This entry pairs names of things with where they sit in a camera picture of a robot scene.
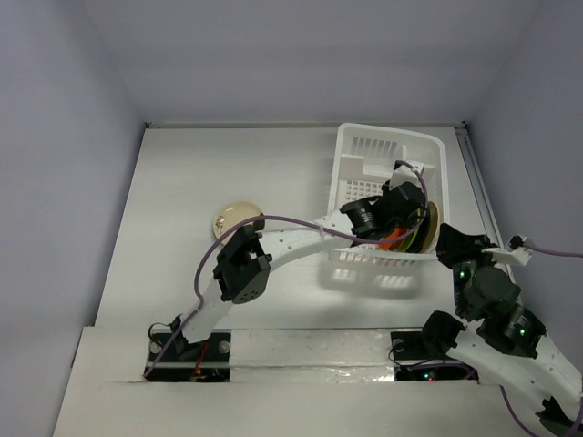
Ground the green plate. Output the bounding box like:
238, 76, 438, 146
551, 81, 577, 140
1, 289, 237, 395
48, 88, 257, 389
395, 207, 426, 253

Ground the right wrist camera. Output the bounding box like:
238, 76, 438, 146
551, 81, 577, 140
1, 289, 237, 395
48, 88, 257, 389
482, 235, 532, 267

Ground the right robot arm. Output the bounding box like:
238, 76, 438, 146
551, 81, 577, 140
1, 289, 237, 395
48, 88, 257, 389
419, 223, 582, 436

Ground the foil covered front panel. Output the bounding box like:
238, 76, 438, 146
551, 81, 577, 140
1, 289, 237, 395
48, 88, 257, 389
229, 329, 394, 384

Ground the beige plate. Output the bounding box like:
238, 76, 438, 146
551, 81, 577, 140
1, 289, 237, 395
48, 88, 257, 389
212, 201, 263, 239

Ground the cream floral plate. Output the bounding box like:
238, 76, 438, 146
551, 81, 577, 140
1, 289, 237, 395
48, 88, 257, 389
421, 201, 440, 253

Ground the orange plate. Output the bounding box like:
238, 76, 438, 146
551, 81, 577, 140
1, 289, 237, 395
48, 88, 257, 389
378, 228, 408, 250

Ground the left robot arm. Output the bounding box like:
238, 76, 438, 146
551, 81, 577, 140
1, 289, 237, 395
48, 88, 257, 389
169, 182, 428, 361

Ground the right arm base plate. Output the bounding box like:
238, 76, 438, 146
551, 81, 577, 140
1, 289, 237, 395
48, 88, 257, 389
387, 330, 479, 382

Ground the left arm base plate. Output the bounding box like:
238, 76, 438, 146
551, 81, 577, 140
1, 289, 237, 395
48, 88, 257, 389
144, 329, 231, 382

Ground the aluminium rail right side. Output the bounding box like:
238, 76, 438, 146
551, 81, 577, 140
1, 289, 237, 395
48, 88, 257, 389
455, 127, 491, 220

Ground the white plastic dish rack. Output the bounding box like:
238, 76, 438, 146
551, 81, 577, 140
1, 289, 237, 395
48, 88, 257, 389
328, 123, 450, 269

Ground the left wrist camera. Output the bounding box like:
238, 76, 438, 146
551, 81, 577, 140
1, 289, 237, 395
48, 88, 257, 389
390, 160, 424, 186

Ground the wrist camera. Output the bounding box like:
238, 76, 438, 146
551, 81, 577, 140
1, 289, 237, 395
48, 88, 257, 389
482, 235, 532, 267
390, 160, 424, 186

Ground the black plate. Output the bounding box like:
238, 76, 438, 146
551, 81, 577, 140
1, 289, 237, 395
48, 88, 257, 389
405, 204, 432, 254

